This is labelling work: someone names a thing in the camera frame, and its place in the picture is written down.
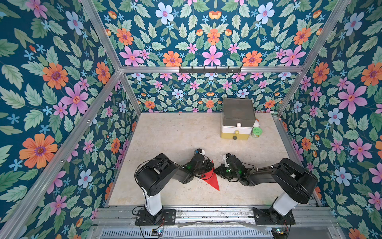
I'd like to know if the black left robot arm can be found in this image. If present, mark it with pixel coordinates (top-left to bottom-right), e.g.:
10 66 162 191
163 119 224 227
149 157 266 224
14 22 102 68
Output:
134 150 214 218

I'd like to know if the small three-drawer cabinet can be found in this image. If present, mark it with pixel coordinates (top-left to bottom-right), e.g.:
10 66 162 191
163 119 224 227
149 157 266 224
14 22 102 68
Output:
220 98 256 140

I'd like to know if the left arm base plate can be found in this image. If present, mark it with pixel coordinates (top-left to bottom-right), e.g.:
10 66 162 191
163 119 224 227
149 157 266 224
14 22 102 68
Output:
135 209 177 226

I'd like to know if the small circuit board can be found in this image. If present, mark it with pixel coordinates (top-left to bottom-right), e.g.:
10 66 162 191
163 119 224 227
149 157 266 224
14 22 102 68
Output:
151 229 164 238
272 228 287 237

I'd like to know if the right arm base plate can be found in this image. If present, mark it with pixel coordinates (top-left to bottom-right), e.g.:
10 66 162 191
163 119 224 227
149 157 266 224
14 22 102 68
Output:
252 207 295 225

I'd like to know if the black hook rail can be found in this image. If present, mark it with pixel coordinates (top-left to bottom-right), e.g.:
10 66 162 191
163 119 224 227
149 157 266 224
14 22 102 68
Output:
178 66 242 74

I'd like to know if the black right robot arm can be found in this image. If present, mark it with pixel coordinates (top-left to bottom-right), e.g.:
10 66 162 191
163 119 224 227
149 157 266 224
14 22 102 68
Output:
214 153 318 219

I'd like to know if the white orange object behind cabinet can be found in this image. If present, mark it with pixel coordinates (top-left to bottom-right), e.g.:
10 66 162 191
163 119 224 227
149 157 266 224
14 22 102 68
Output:
253 119 260 127

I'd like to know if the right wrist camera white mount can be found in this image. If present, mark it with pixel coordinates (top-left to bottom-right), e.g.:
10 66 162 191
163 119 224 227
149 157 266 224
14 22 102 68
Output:
224 153 231 165

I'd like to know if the small circuit board right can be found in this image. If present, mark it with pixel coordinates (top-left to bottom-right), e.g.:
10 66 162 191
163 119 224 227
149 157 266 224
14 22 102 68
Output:
272 228 287 237

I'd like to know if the green lidded jar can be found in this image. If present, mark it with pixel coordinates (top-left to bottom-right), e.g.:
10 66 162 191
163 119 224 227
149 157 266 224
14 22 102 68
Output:
251 126 263 138

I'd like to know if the aluminium front rail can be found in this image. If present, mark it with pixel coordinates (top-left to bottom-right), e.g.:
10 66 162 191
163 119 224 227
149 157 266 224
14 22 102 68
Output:
92 205 339 228

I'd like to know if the small circuit board left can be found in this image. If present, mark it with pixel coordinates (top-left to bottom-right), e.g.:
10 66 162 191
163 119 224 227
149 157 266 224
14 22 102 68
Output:
151 229 164 238

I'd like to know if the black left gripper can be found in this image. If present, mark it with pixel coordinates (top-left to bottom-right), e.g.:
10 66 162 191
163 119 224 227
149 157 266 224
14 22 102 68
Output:
191 160 214 176

